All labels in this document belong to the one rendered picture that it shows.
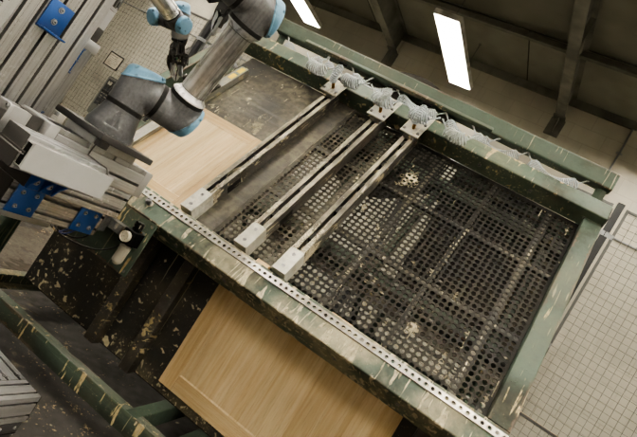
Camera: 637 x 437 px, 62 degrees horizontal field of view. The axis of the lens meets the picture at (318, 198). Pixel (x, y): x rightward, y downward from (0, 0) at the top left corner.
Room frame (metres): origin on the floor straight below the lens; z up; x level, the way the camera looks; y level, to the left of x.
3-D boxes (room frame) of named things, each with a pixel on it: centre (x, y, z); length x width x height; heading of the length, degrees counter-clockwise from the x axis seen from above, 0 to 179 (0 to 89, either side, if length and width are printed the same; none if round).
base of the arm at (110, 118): (1.60, 0.65, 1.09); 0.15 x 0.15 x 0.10
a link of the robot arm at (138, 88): (1.60, 0.64, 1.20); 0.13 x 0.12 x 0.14; 121
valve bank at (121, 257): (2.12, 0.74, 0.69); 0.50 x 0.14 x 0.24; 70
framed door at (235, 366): (2.10, -0.26, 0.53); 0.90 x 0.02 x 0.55; 70
